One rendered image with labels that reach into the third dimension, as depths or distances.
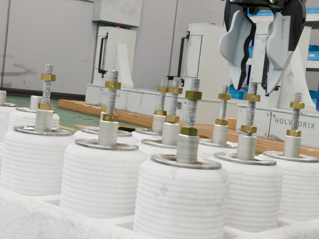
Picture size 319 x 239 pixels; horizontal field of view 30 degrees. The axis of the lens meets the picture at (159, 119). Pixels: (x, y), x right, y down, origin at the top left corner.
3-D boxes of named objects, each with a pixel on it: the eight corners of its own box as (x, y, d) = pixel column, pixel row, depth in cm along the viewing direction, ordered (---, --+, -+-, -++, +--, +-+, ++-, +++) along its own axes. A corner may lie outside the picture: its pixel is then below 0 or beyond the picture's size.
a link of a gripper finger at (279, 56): (251, 91, 66) (250, 8, 66) (270, 93, 71) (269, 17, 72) (278, 90, 65) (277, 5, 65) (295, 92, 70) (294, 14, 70)
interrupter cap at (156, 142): (136, 142, 82) (136, 136, 82) (188, 146, 84) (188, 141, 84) (146, 149, 75) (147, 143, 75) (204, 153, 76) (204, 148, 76)
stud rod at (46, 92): (43, 122, 77) (49, 64, 76) (38, 121, 77) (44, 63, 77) (49, 122, 78) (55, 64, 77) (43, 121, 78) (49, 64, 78)
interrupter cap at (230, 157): (221, 164, 67) (222, 158, 67) (207, 155, 75) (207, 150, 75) (285, 170, 69) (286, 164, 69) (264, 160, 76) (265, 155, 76)
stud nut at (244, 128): (248, 132, 73) (249, 124, 73) (258, 133, 72) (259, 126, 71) (237, 131, 72) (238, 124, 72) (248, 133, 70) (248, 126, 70)
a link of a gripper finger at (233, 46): (200, 81, 70) (219, 3, 68) (220, 84, 75) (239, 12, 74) (223, 87, 68) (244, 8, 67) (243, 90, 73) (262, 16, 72)
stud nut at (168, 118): (171, 122, 78) (172, 115, 78) (162, 120, 79) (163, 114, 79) (181, 122, 79) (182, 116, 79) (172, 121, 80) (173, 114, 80)
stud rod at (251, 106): (246, 145, 72) (253, 83, 72) (252, 146, 72) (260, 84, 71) (240, 144, 72) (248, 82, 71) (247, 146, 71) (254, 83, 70)
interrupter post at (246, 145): (237, 163, 70) (240, 135, 70) (232, 160, 73) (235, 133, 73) (257, 165, 71) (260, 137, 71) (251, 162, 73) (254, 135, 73)
